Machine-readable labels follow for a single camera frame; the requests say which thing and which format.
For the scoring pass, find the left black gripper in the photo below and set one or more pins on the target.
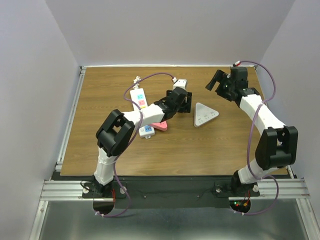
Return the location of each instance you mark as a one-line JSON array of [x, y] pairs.
[[185, 107]]

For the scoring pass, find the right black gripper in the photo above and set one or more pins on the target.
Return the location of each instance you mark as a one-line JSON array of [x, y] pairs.
[[217, 77]]

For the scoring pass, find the pink triangular power socket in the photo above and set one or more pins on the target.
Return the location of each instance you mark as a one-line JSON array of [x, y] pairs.
[[162, 126]]

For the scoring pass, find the white colourful power strip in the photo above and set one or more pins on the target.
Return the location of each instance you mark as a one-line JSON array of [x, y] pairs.
[[138, 96]]

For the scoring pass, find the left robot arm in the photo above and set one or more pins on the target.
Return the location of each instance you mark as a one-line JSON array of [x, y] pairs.
[[115, 134]]

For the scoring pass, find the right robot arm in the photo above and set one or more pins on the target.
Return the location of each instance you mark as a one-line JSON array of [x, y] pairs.
[[245, 177]]

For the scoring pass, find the white triangular power socket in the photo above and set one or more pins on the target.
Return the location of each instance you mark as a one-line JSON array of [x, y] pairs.
[[203, 114]]

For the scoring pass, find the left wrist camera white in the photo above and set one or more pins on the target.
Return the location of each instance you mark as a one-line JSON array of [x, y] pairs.
[[179, 83]]

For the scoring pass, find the back aluminium rail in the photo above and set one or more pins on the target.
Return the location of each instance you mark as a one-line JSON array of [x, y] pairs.
[[157, 66]]

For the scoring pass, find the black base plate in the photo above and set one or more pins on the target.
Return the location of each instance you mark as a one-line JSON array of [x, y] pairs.
[[169, 192]]

